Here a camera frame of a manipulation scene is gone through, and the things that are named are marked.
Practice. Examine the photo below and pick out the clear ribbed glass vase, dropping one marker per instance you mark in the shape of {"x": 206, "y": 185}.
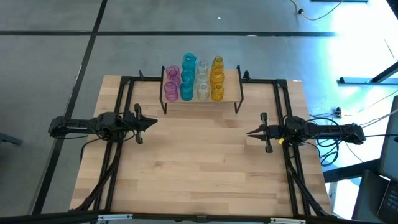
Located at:
{"x": 202, "y": 78}

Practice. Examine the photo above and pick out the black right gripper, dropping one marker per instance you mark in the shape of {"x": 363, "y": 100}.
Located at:
{"x": 273, "y": 132}

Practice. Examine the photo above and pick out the black front crossbar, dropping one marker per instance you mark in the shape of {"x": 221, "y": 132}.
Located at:
{"x": 46, "y": 219}

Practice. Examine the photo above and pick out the black metal table frame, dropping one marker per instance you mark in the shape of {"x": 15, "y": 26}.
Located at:
{"x": 281, "y": 82}

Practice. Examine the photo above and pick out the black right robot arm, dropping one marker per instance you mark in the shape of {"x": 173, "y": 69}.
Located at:
{"x": 326, "y": 130}

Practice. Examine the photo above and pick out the dark furniture foot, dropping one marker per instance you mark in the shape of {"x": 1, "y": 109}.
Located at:
{"x": 9, "y": 139}

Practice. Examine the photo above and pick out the pink ribbed glass vase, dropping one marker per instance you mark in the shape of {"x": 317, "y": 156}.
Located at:
{"x": 170, "y": 91}

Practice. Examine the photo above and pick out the dark grey monitor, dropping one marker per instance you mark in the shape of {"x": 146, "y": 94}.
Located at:
{"x": 391, "y": 140}

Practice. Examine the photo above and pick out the black floor beam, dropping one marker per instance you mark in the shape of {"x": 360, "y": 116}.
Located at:
{"x": 348, "y": 170}

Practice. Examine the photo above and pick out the blue rippled glass vase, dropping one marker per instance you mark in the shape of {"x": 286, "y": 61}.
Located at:
{"x": 186, "y": 91}

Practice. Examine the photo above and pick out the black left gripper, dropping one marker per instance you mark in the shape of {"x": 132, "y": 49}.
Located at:
{"x": 138, "y": 124}

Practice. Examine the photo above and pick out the yellow tag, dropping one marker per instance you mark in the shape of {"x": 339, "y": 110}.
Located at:
{"x": 281, "y": 141}

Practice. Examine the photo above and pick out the yellow diamond-pattern glass vase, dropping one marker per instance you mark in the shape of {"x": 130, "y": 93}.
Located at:
{"x": 217, "y": 77}

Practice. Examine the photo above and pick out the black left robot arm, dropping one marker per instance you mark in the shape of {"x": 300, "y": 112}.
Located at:
{"x": 77, "y": 124}

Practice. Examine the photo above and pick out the tall yellow glass vase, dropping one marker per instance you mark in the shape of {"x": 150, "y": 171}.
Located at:
{"x": 217, "y": 62}

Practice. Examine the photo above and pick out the black stand base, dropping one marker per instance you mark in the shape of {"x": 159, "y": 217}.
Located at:
{"x": 354, "y": 80}

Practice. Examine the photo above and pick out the wooden shelf with black frame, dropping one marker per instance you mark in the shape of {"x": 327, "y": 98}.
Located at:
{"x": 231, "y": 90}

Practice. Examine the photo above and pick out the black laptop keyboard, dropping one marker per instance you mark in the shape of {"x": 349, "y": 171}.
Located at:
{"x": 390, "y": 200}

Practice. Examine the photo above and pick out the silver bracket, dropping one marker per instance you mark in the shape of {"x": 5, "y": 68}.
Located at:
{"x": 115, "y": 216}
{"x": 287, "y": 221}

